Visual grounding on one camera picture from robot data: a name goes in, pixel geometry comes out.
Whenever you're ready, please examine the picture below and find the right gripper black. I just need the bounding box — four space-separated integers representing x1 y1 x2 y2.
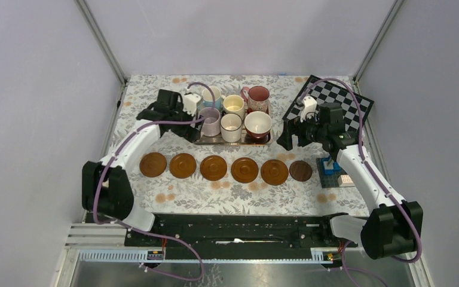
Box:
276 110 327 151

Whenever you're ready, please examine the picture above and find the brown wooden coaster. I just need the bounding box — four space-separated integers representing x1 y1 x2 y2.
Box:
231 157 259 184
139 152 167 178
261 159 289 185
200 155 227 181
169 153 197 179

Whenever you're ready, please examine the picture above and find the dark walnut round coaster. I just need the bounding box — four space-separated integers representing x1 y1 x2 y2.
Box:
289 160 313 182

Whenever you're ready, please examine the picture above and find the metal serving tray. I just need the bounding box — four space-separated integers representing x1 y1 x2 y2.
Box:
195 95 273 146

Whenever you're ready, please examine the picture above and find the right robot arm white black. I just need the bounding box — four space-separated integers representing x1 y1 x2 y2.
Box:
277 103 423 262

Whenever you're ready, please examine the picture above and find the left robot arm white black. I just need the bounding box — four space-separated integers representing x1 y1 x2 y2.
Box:
81 89 202 246

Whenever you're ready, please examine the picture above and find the white cup on red saucer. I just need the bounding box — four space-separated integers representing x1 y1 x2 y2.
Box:
244 111 273 139

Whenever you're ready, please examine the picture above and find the lilac mug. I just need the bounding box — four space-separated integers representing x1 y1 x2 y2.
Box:
199 107 221 137

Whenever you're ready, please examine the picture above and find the light blue mug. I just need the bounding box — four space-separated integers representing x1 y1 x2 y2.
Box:
201 86 223 111

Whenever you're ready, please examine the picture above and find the white ribbed mug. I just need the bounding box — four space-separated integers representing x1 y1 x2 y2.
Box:
220 114 243 143

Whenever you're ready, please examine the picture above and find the pink mug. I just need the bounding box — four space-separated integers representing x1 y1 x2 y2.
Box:
240 86 270 113

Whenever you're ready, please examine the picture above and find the floral tablecloth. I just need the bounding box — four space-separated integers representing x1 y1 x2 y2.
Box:
110 75 369 216

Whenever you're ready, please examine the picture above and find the black white chessboard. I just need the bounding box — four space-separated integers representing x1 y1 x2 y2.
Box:
282 75 360 132

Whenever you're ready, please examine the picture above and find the cream yellow mug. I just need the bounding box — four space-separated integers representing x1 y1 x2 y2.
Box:
222 94 246 120

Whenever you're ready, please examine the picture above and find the blue toy brick stack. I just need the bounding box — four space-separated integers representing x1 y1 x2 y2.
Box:
320 156 341 175

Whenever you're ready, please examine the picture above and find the dark grey brick baseplate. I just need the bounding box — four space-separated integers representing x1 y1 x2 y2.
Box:
316 158 347 188

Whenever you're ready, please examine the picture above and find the white toy brick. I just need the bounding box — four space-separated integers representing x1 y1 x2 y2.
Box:
337 175 355 187

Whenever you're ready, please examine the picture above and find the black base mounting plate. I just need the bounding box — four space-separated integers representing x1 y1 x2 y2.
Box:
124 213 359 261

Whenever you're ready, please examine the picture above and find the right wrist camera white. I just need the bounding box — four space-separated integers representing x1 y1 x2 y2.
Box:
300 96 317 123

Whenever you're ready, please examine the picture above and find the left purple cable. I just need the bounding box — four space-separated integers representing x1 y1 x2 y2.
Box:
93 82 216 283

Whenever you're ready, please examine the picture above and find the purple cable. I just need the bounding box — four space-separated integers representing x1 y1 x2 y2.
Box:
296 77 424 287
93 82 216 283

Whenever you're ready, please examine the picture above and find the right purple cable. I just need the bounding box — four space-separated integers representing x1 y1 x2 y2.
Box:
296 77 424 287

